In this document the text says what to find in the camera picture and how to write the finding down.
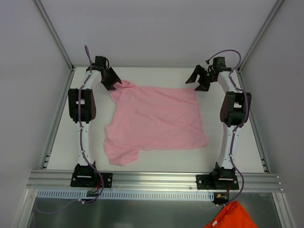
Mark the aluminium frame post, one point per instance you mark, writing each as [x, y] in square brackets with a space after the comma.
[45, 17]
[271, 15]

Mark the right aluminium frame post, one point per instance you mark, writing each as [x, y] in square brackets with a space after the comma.
[271, 15]

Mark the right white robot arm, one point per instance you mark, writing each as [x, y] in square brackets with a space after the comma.
[233, 115]

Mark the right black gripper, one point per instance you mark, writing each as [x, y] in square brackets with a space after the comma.
[205, 76]

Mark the aluminium mounting rail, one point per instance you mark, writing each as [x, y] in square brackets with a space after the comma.
[154, 181]

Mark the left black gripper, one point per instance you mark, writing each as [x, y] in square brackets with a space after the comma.
[106, 75]

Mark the left aluminium frame post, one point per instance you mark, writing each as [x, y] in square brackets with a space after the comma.
[45, 17]

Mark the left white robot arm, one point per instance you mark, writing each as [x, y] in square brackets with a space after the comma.
[82, 111]

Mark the slotted cable duct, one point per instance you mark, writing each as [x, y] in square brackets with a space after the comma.
[127, 195]

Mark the pink t shirt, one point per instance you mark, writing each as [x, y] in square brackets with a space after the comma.
[148, 118]

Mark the orange t shirt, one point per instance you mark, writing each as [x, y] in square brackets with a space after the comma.
[233, 215]

